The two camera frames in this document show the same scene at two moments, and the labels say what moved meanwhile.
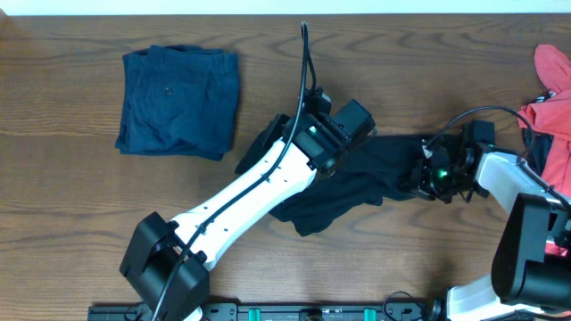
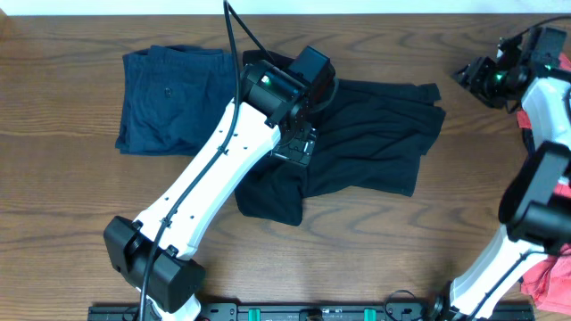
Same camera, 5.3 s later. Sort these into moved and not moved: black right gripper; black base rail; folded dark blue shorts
Moved: black right gripper
Not moved: black base rail; folded dark blue shorts
